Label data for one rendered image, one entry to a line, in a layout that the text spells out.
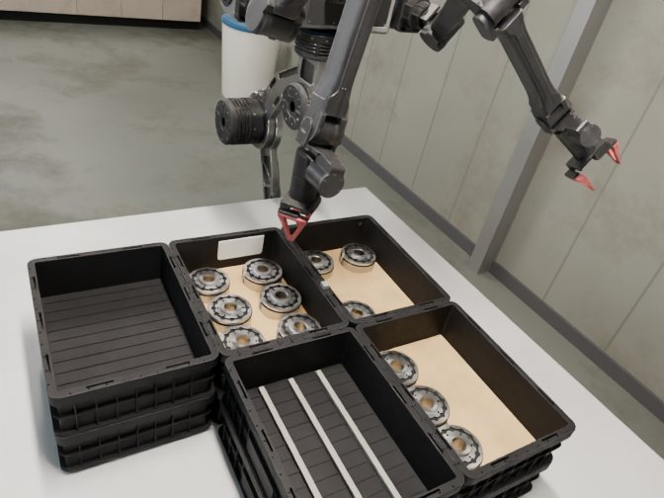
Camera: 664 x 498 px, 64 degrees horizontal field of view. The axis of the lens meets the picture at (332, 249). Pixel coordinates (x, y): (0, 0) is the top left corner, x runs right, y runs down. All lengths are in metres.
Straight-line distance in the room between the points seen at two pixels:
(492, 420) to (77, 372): 0.87
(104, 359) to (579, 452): 1.13
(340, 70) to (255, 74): 3.70
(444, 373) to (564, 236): 1.77
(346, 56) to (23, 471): 0.99
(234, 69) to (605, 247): 3.20
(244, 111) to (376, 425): 1.33
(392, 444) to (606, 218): 1.94
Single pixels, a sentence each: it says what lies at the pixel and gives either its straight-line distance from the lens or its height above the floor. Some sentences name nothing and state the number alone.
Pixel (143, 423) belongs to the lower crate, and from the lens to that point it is 1.15.
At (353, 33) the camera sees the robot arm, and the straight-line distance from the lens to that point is 1.05.
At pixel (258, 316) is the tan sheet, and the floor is 0.83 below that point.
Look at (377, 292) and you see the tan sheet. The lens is 1.46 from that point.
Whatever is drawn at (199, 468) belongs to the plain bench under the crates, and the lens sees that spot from 1.20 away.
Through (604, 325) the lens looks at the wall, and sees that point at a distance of 2.96.
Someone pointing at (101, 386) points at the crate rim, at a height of 0.93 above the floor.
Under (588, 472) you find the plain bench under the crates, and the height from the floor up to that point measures 0.70.
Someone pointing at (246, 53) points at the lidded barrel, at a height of 0.43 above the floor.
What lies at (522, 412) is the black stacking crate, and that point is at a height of 0.85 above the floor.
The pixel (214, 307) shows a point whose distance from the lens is 1.28.
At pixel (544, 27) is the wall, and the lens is 3.04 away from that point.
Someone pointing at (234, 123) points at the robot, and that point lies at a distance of 2.08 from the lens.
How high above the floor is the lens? 1.72
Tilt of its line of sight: 34 degrees down
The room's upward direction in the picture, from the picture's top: 13 degrees clockwise
